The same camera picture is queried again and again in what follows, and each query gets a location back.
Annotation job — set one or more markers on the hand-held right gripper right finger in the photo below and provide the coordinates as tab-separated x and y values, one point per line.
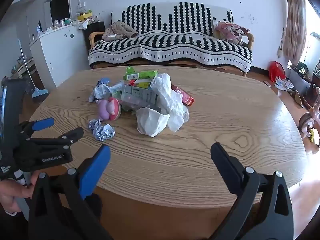
223	161

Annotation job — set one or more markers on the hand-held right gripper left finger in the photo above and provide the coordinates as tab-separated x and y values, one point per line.
96	171

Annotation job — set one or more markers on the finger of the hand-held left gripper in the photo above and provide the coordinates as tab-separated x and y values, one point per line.
43	124
65	137

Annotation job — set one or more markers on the white plastic bag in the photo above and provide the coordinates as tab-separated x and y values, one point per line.
172	100

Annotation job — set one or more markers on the green carton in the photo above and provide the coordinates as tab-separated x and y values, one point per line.
141	74

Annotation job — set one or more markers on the person's left hand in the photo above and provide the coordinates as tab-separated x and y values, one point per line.
15	190

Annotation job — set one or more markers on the wooden table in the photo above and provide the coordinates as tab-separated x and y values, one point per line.
200	142

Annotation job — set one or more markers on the blue broom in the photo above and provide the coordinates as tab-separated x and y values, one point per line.
40	93

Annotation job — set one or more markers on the crumpled silver foil ball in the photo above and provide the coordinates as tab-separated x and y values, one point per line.
102	131

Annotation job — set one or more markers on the low wooden shelf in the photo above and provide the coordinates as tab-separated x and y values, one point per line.
21	68

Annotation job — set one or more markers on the pink round toy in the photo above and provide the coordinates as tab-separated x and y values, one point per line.
111	110

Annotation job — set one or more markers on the blue white crumpled wrapper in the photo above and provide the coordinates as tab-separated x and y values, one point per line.
100	92

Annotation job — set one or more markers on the red snack wrapper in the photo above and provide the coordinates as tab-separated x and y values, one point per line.
187	98

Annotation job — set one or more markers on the white cabinet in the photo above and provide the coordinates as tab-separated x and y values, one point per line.
57	52

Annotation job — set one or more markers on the grey clear packet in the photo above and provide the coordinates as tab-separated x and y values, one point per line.
140	96

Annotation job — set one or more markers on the pink tricycle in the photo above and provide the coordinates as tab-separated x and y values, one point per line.
306	122

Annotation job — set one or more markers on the yellow toy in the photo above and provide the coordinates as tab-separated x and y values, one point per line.
311	135

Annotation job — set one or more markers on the scattered papers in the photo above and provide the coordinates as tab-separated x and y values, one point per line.
283	83

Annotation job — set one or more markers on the wooden sofa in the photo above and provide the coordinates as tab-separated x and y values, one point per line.
93	36

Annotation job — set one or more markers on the row of small bottles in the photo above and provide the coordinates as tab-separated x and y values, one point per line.
62	22

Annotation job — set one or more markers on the red bag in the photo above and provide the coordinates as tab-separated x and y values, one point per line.
276	71

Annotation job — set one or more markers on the black speaker box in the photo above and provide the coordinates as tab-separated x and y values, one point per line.
96	28

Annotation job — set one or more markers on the yellow box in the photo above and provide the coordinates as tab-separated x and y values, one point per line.
84	16

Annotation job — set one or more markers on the beige dotted clothing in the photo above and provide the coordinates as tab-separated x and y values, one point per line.
120	31

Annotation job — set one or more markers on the pink cartoon pillow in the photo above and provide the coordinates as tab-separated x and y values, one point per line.
231	31

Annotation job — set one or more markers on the pink patterned curtain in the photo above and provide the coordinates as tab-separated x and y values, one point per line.
296	22

